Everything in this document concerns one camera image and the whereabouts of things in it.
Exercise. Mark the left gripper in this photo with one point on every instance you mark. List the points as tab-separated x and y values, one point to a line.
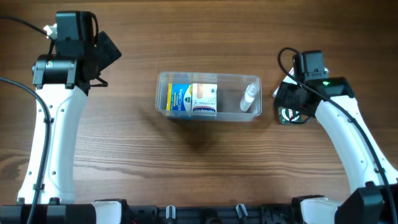
109	50

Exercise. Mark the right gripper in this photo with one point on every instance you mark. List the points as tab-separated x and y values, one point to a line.
286	100

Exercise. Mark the green round-logo box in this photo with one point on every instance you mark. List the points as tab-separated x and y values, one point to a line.
289	116

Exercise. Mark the white dropper bottle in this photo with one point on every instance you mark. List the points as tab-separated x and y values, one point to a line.
249	96

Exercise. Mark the blue yellow VapoDrops box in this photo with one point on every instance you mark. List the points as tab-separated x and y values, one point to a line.
179	99

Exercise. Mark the white Hansaplast box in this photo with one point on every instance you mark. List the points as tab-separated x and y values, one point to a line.
204	98

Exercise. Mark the white green medicine box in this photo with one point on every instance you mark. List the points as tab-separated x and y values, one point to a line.
287	79

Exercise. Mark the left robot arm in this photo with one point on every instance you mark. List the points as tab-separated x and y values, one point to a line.
47	194

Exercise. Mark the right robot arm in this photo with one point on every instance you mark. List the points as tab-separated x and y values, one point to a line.
331	101

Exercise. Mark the clear plastic container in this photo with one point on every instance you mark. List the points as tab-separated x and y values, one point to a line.
230	91

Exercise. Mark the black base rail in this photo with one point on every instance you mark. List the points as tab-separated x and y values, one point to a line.
211	214

